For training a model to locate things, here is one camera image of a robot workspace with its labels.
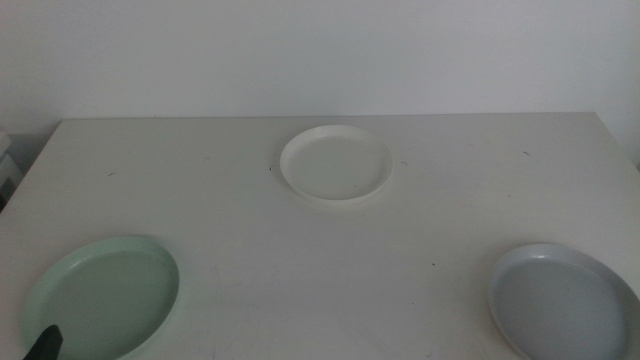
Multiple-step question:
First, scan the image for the pale grey shallow bowl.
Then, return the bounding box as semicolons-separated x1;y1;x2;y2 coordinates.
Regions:
488;243;640;360

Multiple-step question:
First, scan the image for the pale green shallow bowl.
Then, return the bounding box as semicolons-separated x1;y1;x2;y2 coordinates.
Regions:
20;235;181;360

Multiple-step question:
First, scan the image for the white shallow bowl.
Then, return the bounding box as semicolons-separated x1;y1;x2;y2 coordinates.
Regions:
279;124;394;203

